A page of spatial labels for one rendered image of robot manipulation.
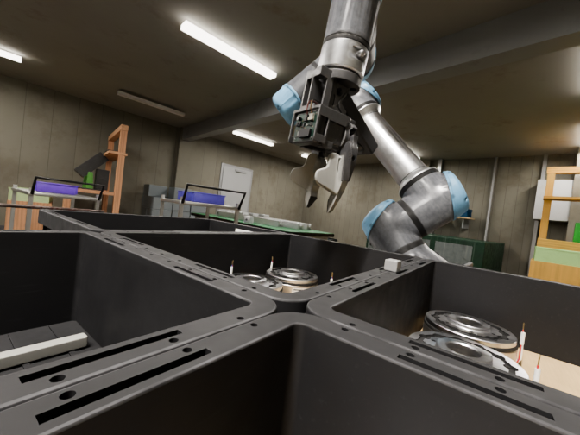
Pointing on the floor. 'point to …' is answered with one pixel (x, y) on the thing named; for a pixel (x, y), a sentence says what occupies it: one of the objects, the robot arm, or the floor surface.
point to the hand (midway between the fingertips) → (322, 203)
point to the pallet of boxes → (152, 204)
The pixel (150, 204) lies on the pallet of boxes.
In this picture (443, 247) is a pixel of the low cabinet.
